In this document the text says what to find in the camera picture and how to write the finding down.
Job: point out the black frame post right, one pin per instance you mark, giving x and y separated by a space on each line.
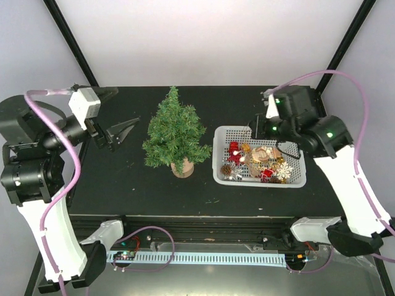
350 34

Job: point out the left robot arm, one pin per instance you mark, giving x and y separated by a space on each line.
41 129

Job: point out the white plastic basket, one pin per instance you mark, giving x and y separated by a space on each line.
242 134

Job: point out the white wooden snowflake ornament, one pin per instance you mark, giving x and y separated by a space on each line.
283 171

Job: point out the red star ornament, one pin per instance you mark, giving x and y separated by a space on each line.
236 157

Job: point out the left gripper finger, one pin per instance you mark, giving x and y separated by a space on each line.
120 131
105 93

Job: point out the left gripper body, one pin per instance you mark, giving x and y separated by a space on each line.
97 131

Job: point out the white slotted cable duct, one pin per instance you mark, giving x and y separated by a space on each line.
197 258

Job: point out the black frame post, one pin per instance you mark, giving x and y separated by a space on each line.
68 36
350 34

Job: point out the black frame post left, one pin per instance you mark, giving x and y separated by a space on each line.
68 36

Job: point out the red poinsettia ornament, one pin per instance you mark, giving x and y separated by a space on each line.
265 175

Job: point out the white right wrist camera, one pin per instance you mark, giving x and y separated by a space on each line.
270 103

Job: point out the wooden merry christmas sign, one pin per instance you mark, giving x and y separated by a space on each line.
256 168

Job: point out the gold gift box ornament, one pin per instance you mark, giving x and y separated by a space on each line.
246 148

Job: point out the black aluminium rail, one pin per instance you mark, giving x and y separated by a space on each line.
269 233

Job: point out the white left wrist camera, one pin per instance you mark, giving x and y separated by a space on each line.
84 104

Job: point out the small green christmas tree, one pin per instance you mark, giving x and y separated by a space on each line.
175 133

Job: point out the wooden tree base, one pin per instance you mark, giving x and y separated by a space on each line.
186 170

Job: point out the brown pine cone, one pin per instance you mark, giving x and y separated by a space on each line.
226 169
275 180

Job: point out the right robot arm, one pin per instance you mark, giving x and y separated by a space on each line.
290 115

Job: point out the red gift box ornament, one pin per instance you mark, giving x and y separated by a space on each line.
233 147

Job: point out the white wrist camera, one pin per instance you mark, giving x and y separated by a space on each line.
270 103
84 104

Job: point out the silver star ornament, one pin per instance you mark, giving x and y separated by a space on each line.
236 175

